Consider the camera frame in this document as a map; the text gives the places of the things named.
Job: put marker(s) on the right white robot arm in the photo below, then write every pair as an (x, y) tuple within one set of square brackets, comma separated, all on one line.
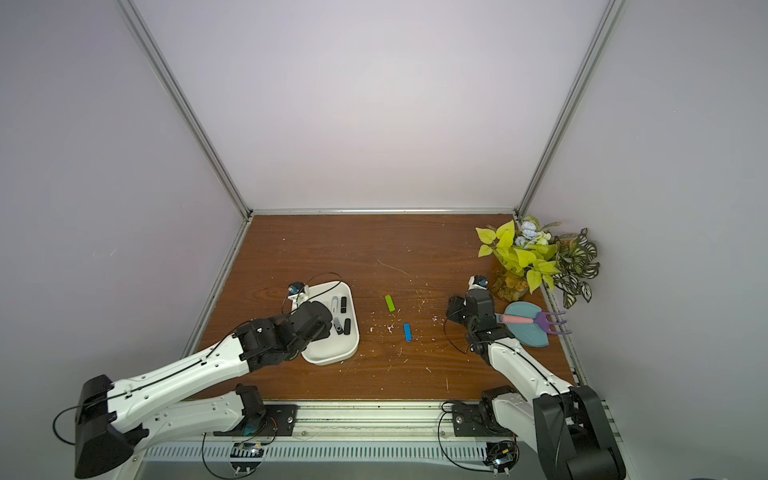
[(565, 425)]

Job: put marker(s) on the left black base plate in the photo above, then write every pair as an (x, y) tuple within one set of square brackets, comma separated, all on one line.
[(278, 420)]

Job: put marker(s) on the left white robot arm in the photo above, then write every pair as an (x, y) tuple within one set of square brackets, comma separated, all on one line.
[(116, 419)]

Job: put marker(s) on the teal leaf-shaped dish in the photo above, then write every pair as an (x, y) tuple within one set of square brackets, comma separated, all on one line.
[(530, 335)]

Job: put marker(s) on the white oval storage box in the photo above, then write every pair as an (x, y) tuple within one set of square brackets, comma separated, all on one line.
[(336, 348)]

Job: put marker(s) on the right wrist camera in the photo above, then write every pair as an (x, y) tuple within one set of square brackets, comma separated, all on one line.
[(478, 282)]

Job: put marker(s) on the blue usb flash drive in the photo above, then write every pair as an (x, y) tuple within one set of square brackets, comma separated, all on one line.
[(407, 332)]

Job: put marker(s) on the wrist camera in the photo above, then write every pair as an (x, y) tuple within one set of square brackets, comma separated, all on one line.
[(298, 293), (478, 282)]

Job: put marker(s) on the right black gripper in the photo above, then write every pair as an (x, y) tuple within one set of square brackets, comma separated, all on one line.
[(466, 306)]

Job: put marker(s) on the white ribbed cable duct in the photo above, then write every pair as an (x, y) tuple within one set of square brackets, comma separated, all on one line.
[(470, 452)]

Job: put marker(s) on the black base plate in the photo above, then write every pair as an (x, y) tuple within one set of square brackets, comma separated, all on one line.
[(278, 420), (471, 420)]

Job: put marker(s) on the striped dark leaf plant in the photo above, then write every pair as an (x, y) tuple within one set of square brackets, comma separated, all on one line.
[(576, 260)]

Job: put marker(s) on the right small circuit board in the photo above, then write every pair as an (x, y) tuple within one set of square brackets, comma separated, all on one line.
[(502, 456)]

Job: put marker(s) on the yellow-green potted plant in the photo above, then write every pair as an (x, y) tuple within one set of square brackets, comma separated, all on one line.
[(525, 251)]

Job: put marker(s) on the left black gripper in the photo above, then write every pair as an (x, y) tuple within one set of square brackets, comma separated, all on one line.
[(326, 331)]

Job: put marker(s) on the pink purple toy fork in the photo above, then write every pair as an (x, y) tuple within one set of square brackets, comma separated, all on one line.
[(542, 319)]

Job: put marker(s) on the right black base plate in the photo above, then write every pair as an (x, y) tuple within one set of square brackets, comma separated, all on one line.
[(471, 420)]

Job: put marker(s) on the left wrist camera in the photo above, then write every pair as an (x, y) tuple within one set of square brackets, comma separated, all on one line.
[(298, 293)]

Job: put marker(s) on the black grey usb drive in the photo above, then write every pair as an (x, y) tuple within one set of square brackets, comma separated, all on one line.
[(342, 327)]

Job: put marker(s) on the left small circuit board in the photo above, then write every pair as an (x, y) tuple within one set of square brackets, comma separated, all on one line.
[(246, 457)]

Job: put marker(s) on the small circuit board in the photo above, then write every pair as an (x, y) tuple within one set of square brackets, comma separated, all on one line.
[(502, 456), (246, 457)]

